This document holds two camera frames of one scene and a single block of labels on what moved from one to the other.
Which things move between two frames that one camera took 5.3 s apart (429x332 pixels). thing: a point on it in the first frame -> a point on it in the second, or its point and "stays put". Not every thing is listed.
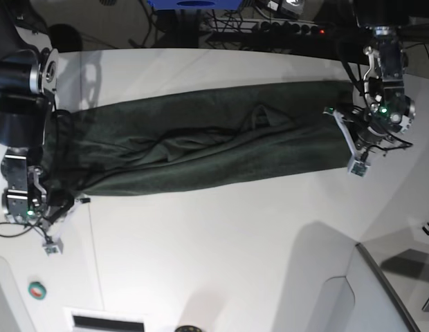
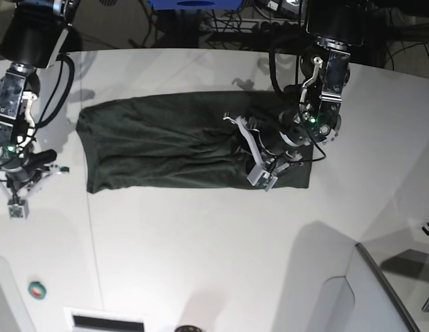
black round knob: [188, 328] stays put
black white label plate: [84, 319] stays put
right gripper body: [370, 128] -> [279, 136]
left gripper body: [57, 203] -> [22, 173]
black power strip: [266, 26] stays put
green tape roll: [37, 290] stays put
